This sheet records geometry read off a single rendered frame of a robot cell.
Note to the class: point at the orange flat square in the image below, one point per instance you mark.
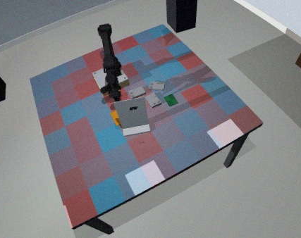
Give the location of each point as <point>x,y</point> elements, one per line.
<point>115,118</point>

